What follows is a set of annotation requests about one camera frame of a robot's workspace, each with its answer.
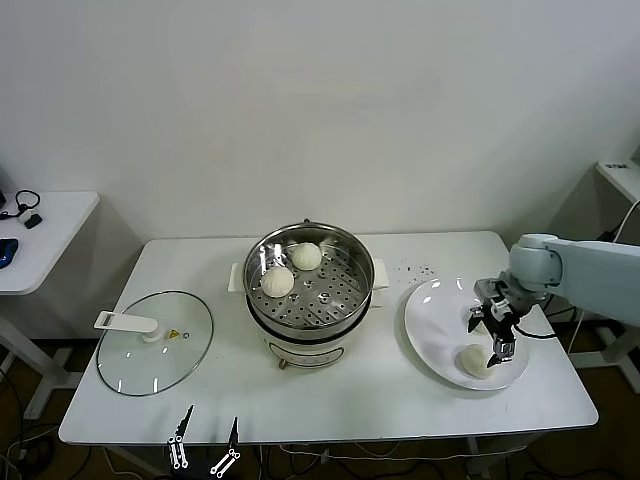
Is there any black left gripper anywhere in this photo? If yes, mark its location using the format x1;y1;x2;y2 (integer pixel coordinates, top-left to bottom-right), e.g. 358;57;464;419
166;403;241;480

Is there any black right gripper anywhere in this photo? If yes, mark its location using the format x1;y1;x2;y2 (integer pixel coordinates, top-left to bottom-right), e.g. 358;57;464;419
467;294;524;370

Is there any stainless steel steamer basket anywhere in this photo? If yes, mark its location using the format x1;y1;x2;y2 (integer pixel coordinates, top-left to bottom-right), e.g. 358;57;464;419
243;223;375;337

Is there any white round plate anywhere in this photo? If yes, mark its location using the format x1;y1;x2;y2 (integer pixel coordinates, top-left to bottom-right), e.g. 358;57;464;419
403;277;532;392

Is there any white electric cooker pot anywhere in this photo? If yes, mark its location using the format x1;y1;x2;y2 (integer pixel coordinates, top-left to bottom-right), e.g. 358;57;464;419
228;218;390;372

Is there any white desk with legs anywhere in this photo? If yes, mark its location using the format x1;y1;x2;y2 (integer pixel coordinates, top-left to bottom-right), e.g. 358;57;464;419
564;159;640;389

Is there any white rounded side table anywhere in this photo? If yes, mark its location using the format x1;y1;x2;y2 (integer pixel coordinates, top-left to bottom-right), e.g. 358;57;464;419
0;190;101;421

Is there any blue computer mouse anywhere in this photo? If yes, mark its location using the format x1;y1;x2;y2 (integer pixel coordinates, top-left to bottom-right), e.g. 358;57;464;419
0;238;20;270

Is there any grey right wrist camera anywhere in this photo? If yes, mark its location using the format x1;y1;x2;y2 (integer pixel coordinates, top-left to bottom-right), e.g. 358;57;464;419
473;278;506;301

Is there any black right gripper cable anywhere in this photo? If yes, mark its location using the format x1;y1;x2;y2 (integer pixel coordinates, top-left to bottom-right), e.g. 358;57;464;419
514;287;559;340

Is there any glass lid white handle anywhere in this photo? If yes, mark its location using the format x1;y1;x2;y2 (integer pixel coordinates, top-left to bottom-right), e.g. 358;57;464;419
96;290;215;397

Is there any thin white floor cable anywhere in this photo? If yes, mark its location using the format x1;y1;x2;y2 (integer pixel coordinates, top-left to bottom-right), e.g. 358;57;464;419
279;443;471;460

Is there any black headset with cable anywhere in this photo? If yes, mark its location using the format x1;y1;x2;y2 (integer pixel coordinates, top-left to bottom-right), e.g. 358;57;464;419
0;189;41;224

